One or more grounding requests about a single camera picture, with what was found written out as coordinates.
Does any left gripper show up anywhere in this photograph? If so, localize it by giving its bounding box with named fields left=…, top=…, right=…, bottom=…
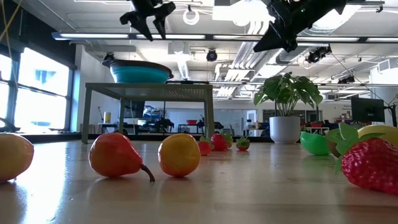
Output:
left=119, top=0, right=177, bottom=42

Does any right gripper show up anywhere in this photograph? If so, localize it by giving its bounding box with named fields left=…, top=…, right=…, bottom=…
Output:
left=252, top=0, right=348, bottom=54

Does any blue collapsible colander grey rim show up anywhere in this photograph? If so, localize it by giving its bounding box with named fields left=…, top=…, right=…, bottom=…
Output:
left=101, top=58, right=174, bottom=85

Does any black-handled kitchen knife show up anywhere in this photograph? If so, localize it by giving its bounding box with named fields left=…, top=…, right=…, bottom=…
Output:
left=165, top=80, right=210, bottom=85

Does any red plastic strawberry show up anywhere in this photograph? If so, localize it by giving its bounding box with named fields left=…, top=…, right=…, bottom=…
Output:
left=197, top=135, right=215, bottom=157
left=235, top=133, right=252, bottom=152
left=210, top=133, right=228, bottom=152
left=329, top=122, right=398, bottom=196

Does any orange plastic pear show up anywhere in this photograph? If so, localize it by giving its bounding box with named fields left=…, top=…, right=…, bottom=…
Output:
left=88, top=132, right=155, bottom=183
left=157, top=133, right=202, bottom=179

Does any green plastic fruit half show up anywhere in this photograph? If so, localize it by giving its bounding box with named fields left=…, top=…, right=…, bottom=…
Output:
left=299, top=131, right=331, bottom=156

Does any linear ceiling light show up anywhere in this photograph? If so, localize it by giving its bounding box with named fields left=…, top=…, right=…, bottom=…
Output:
left=51, top=32, right=398, bottom=44

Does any black ceiling-mounted device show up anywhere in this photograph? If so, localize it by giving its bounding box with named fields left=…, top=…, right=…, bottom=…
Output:
left=306, top=45, right=332, bottom=65

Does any green perforated metal riser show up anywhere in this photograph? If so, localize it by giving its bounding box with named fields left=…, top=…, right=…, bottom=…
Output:
left=81, top=82, right=216, bottom=144

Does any potted monstera plant white pot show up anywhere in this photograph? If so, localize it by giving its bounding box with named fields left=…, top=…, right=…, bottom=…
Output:
left=253, top=71, right=324, bottom=144

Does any black computer monitor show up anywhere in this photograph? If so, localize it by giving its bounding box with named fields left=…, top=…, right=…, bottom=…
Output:
left=351, top=96, right=386, bottom=123

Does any plastic kiwi half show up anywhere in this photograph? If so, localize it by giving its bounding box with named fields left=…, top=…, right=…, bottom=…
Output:
left=325, top=128, right=343, bottom=159

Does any yellow plastic lemon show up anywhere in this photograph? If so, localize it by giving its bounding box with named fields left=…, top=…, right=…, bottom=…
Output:
left=357, top=124, right=398, bottom=147

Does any silver ventilation duct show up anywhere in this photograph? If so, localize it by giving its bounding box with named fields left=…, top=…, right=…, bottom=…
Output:
left=275, top=0, right=361, bottom=65

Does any black window frame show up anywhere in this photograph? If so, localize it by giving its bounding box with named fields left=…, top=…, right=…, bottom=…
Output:
left=0, top=40, right=78, bottom=133

